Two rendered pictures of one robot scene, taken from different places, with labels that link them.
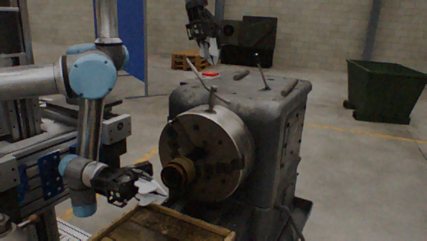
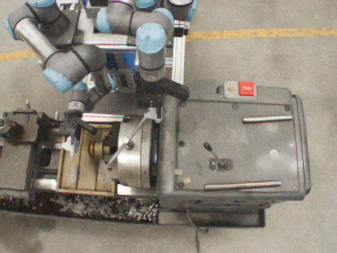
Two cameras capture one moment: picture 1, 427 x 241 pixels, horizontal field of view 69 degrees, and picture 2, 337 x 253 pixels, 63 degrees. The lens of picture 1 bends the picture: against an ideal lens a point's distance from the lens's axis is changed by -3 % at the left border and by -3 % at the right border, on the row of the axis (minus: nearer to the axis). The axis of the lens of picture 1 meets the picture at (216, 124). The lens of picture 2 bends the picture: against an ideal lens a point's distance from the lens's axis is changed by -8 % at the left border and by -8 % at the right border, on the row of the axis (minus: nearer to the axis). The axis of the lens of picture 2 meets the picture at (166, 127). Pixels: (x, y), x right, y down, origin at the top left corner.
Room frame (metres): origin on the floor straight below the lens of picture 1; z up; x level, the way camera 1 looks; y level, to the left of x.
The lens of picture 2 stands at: (1.00, -0.33, 2.32)
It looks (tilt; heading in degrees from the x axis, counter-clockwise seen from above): 70 degrees down; 69
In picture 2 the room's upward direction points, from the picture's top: 3 degrees counter-clockwise
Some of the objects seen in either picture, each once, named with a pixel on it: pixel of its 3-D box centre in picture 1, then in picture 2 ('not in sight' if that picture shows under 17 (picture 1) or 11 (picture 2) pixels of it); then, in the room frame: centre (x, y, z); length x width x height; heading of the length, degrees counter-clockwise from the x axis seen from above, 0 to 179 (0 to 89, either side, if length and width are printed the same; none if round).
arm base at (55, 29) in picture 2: not in sight; (52, 20); (0.85, 0.79, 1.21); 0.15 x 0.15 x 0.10
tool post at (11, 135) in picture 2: not in sight; (9, 129); (0.46, 0.38, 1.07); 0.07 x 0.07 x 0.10; 64
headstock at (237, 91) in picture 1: (243, 125); (227, 150); (1.36, -0.12, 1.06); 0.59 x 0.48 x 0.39; 154
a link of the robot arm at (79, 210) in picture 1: (84, 194); (87, 100); (0.86, 0.41, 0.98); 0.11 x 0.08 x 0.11; 20
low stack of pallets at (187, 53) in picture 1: (193, 59); not in sight; (9.18, 0.77, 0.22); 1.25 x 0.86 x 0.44; 164
